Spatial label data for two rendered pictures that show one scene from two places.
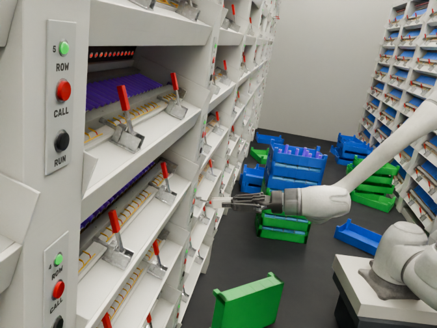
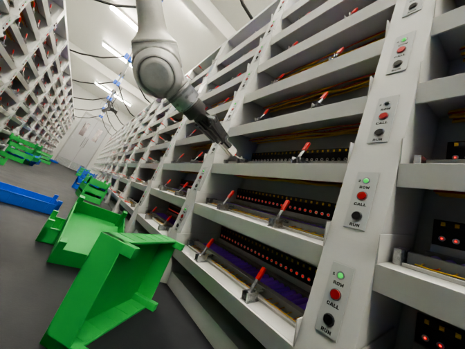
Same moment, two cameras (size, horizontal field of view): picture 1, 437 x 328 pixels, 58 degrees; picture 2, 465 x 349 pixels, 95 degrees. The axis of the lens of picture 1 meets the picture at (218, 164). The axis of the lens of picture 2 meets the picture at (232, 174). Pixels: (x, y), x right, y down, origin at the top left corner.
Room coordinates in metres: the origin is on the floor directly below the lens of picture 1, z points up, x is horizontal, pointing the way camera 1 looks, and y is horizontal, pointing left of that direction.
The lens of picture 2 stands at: (1.85, -0.48, 0.30)
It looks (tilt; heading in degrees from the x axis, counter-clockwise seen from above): 13 degrees up; 140
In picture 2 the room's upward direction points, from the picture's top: 24 degrees clockwise
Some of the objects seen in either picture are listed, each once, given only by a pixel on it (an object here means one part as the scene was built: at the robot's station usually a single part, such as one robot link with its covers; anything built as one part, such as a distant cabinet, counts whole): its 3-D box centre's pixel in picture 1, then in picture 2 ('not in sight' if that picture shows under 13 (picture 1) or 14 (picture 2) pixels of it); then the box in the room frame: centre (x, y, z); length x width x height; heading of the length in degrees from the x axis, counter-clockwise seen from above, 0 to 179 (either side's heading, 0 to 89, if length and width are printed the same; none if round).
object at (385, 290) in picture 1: (387, 276); not in sight; (1.41, -0.74, 0.29); 0.22 x 0.18 x 0.06; 14
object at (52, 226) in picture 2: not in sight; (86, 235); (0.79, -0.19, 0.04); 0.30 x 0.20 x 0.08; 83
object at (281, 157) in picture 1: (296, 153); not in sight; (2.23, -0.44, 0.52); 0.30 x 0.20 x 0.08; 92
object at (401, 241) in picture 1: (402, 250); not in sight; (1.38, -0.75, 0.43); 0.18 x 0.16 x 0.22; 20
